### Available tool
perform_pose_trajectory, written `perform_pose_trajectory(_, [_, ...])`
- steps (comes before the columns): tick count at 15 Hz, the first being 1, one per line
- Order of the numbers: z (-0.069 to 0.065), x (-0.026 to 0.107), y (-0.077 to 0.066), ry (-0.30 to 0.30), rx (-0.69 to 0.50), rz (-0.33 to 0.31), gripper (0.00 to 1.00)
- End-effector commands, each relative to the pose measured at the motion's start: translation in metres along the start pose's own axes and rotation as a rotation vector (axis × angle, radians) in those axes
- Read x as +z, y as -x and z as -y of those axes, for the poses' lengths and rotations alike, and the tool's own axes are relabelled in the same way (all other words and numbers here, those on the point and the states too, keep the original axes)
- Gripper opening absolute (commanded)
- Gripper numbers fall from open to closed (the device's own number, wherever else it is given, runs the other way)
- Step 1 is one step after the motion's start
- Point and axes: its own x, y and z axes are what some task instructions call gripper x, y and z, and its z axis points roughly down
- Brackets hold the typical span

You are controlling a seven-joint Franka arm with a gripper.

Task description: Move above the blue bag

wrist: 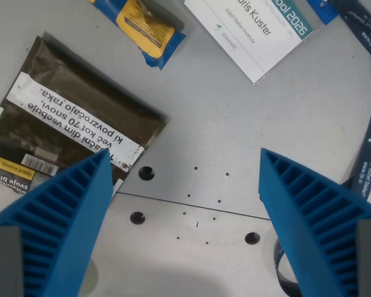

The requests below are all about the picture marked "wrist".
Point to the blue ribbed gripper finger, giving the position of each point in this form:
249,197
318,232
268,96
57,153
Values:
300,210
65,216

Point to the blue bag with yellow label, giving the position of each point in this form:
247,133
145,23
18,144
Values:
148,28

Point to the brown tobacco pouch, white warning label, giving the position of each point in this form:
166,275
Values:
65,102

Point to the white name badge card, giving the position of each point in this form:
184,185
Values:
253,34

